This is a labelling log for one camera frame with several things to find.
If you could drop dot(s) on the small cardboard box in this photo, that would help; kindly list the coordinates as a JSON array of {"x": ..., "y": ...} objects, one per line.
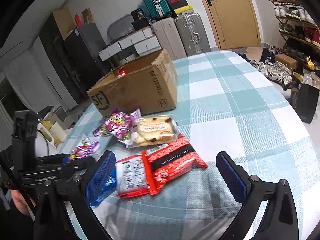
[{"x": 287, "y": 61}]

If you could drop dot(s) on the wooden door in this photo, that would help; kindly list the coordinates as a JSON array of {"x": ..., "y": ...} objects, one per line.
[{"x": 234, "y": 23}]

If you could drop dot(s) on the shoe rack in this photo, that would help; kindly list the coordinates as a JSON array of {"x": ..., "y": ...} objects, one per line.
[{"x": 299, "y": 31}]

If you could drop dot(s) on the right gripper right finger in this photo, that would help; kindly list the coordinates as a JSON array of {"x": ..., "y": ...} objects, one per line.
[{"x": 280, "y": 217}]

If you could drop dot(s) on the blue snack bag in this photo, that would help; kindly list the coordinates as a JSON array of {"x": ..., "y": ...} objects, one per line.
[{"x": 109, "y": 187}]

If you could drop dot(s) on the beige suitcase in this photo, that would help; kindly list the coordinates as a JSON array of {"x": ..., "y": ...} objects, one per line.
[{"x": 169, "y": 38}]

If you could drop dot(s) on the white drawer desk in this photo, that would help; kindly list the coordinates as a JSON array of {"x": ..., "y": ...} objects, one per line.
[{"x": 144, "y": 41}]

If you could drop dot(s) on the stacked shoe boxes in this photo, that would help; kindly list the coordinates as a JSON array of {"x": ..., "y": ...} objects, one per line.
[{"x": 175, "y": 5}]

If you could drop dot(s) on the cardboard SF box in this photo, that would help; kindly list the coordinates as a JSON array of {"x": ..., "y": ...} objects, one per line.
[{"x": 149, "y": 85}]

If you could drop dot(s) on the plaid tablecloth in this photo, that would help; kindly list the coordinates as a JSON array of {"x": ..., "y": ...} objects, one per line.
[{"x": 223, "y": 104}]

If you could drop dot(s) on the white red snack pack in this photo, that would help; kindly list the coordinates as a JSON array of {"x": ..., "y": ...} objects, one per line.
[{"x": 130, "y": 176}]

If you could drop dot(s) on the left hand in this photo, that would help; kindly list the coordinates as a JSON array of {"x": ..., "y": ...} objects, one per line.
[{"x": 20, "y": 202}]

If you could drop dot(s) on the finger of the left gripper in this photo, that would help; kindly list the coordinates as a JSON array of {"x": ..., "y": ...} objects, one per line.
[
  {"x": 69, "y": 167},
  {"x": 53, "y": 159}
]

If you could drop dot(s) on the purple candy bag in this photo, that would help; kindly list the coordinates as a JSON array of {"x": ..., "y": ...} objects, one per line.
[
  {"x": 84, "y": 148},
  {"x": 117, "y": 124}
]

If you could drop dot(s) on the red black snack pack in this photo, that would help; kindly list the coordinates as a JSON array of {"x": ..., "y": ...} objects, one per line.
[{"x": 169, "y": 161}]

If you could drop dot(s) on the black refrigerator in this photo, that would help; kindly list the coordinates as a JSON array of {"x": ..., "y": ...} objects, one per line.
[{"x": 84, "y": 44}]

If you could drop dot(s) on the large red chip bag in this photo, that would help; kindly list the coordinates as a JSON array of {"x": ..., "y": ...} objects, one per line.
[{"x": 122, "y": 72}]

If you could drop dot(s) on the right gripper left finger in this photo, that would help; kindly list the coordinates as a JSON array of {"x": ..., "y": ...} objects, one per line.
[{"x": 52, "y": 220}]

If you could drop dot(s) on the cream cookie pack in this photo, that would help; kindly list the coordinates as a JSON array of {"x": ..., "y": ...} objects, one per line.
[{"x": 154, "y": 130}]

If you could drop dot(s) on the silver suitcase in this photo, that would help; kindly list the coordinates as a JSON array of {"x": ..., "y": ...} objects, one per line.
[{"x": 193, "y": 34}]

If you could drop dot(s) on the black gift bag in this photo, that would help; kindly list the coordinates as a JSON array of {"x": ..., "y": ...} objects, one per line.
[{"x": 303, "y": 98}]

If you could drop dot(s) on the teal suitcase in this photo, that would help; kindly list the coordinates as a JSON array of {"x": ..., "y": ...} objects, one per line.
[{"x": 158, "y": 8}]

